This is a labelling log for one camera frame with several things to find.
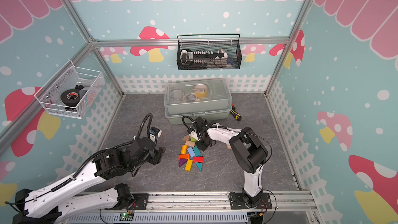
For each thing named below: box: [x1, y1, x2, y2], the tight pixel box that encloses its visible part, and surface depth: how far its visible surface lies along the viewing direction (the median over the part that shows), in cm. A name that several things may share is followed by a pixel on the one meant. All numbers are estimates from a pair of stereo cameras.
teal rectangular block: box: [192, 146, 202, 157], surface depth 91 cm
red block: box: [192, 156, 205, 163], surface depth 89 cm
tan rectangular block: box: [185, 140, 196, 148], surface depth 94 cm
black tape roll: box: [60, 85, 84, 106], surface depth 71 cm
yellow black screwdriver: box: [229, 109, 243, 122], surface depth 108 cm
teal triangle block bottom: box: [194, 161, 203, 172], surface depth 85 cm
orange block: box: [178, 153, 190, 161], surface depth 90 cm
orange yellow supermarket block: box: [180, 144, 188, 155], surface depth 92 cm
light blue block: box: [187, 146, 196, 158], surface depth 91 cm
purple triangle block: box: [178, 158, 188, 168], surface depth 87 cm
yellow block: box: [185, 159, 194, 172], surface depth 87 cm
